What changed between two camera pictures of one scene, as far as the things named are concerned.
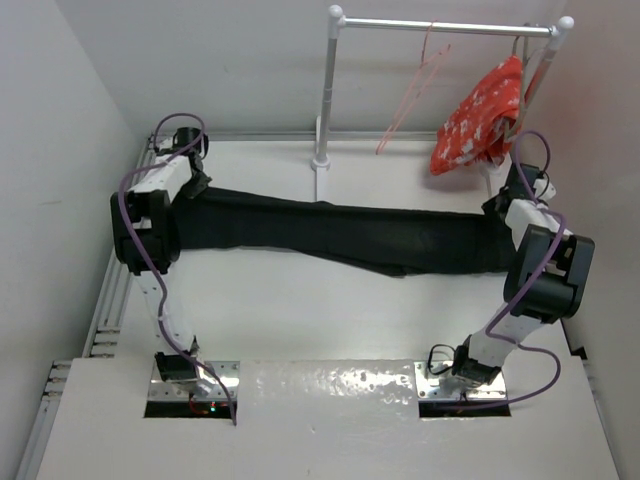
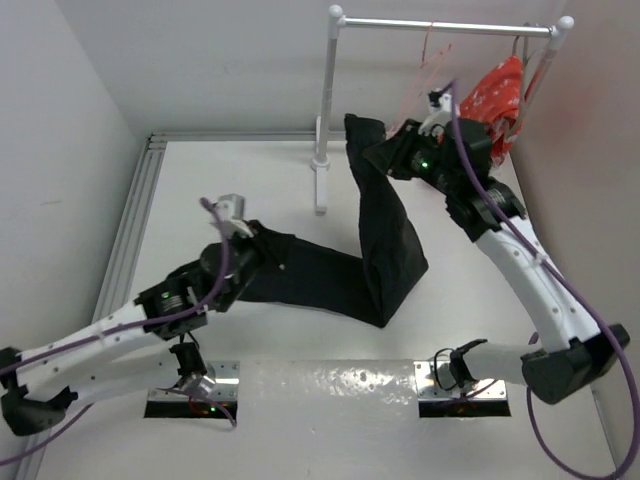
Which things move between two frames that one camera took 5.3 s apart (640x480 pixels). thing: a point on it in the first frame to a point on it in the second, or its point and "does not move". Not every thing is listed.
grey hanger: x=531 y=68 does not move
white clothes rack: x=338 y=22 does not move
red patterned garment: x=485 y=122 does not move
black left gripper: x=194 y=190 to x=249 y=241
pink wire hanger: x=426 y=70 does not move
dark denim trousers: x=386 y=240 to x=368 y=284
